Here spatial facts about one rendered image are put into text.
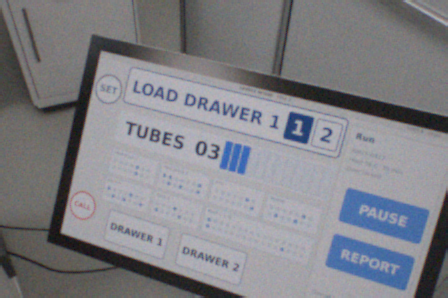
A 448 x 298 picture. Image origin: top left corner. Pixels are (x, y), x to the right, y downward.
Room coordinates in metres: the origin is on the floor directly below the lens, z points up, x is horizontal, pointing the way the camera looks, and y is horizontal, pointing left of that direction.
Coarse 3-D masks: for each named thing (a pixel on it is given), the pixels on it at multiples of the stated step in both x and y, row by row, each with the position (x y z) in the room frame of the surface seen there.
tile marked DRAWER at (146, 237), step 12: (108, 216) 0.35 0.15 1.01; (120, 216) 0.35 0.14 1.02; (132, 216) 0.35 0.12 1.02; (108, 228) 0.34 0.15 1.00; (120, 228) 0.34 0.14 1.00; (132, 228) 0.34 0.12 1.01; (144, 228) 0.34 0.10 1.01; (156, 228) 0.34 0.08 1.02; (168, 228) 0.33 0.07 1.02; (108, 240) 0.33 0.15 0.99; (120, 240) 0.33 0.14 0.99; (132, 240) 0.33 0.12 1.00; (144, 240) 0.33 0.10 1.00; (156, 240) 0.32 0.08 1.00; (168, 240) 0.32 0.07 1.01; (144, 252) 0.31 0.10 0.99; (156, 252) 0.31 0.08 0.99
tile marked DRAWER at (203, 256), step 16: (192, 240) 0.32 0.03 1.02; (208, 240) 0.32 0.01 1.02; (176, 256) 0.31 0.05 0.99; (192, 256) 0.31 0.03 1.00; (208, 256) 0.30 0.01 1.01; (224, 256) 0.30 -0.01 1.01; (240, 256) 0.30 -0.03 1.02; (208, 272) 0.29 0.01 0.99; (224, 272) 0.29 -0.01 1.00; (240, 272) 0.29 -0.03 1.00
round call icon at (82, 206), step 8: (72, 192) 0.38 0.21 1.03; (80, 192) 0.38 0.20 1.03; (88, 192) 0.38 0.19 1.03; (72, 200) 0.37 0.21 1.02; (80, 200) 0.37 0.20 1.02; (88, 200) 0.37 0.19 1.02; (96, 200) 0.37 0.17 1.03; (72, 208) 0.37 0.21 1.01; (80, 208) 0.36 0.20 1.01; (88, 208) 0.36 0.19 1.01; (72, 216) 0.36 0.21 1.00; (80, 216) 0.36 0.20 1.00; (88, 216) 0.36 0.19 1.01
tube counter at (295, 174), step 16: (208, 144) 0.40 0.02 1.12; (224, 144) 0.40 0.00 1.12; (240, 144) 0.40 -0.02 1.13; (192, 160) 0.39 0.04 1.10; (208, 160) 0.39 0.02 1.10; (224, 160) 0.39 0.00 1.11; (240, 160) 0.39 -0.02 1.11; (256, 160) 0.38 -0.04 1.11; (272, 160) 0.38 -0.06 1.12; (288, 160) 0.38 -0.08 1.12; (304, 160) 0.38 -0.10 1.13; (256, 176) 0.37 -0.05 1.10; (272, 176) 0.37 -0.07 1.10; (288, 176) 0.36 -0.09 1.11; (304, 176) 0.36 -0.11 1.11; (320, 176) 0.36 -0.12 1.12; (304, 192) 0.35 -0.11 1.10; (320, 192) 0.35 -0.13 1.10
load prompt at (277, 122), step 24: (144, 72) 0.48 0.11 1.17; (144, 96) 0.46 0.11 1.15; (168, 96) 0.45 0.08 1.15; (192, 96) 0.45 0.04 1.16; (216, 96) 0.44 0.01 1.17; (240, 96) 0.44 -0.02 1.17; (192, 120) 0.43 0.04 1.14; (216, 120) 0.42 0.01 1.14; (240, 120) 0.42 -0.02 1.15; (264, 120) 0.42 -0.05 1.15; (288, 120) 0.41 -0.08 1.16; (312, 120) 0.41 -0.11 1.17; (336, 120) 0.40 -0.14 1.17; (288, 144) 0.39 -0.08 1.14; (312, 144) 0.39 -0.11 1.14; (336, 144) 0.39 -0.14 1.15
